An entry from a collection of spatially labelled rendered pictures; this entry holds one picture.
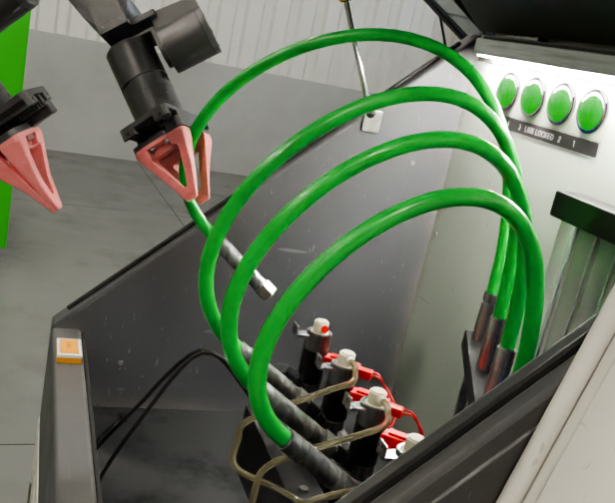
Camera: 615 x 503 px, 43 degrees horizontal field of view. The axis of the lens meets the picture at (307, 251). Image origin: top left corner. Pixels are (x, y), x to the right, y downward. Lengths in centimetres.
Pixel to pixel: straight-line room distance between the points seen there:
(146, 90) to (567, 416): 60
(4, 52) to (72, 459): 331
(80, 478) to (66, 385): 19
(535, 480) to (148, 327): 72
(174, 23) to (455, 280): 53
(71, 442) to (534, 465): 50
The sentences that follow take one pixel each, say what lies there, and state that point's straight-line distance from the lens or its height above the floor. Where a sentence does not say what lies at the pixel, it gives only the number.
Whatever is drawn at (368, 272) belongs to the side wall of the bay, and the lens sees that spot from 120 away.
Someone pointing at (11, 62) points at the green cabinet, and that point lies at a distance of 404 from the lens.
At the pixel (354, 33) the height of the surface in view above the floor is 141.
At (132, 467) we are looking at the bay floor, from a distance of 106.
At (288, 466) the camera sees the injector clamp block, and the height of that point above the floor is 98.
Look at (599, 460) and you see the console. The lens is 50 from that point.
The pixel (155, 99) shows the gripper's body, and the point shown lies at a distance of 92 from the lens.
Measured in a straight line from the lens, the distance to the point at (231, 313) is 63.
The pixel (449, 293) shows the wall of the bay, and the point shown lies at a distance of 116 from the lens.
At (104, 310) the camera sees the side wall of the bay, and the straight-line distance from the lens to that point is 113.
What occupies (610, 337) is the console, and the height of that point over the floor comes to 126.
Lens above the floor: 139
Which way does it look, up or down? 15 degrees down
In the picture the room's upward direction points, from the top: 12 degrees clockwise
